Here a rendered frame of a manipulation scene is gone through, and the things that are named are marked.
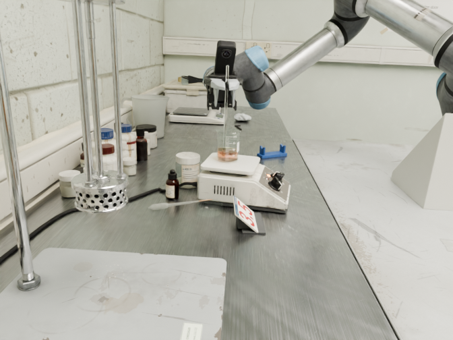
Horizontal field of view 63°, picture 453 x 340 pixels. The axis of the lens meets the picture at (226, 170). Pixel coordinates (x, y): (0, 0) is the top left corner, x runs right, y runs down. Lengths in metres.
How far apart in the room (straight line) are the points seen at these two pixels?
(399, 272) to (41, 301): 0.54
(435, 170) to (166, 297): 0.66
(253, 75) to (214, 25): 1.19
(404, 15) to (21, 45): 0.91
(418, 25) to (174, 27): 1.50
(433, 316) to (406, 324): 0.05
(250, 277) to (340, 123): 1.86
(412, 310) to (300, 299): 0.15
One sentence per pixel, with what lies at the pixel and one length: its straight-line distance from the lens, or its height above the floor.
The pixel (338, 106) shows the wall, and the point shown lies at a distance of 2.35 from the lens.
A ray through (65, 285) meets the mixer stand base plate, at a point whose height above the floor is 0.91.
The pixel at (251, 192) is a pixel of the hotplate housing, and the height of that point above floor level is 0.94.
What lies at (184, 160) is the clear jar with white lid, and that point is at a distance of 0.88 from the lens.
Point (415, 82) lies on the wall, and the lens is 2.47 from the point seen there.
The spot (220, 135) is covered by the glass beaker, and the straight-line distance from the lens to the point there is 0.82.
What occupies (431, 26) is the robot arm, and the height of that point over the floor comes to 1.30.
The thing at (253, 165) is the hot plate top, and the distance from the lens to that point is 0.82.
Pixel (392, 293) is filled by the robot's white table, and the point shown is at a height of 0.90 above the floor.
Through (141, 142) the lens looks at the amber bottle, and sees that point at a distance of 1.11.
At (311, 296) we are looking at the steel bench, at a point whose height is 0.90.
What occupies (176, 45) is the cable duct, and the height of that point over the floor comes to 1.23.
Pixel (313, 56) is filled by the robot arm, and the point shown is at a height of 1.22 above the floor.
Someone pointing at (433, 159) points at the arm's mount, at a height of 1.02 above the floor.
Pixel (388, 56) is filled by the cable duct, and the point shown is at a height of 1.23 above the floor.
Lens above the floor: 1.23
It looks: 18 degrees down
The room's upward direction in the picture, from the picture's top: 3 degrees clockwise
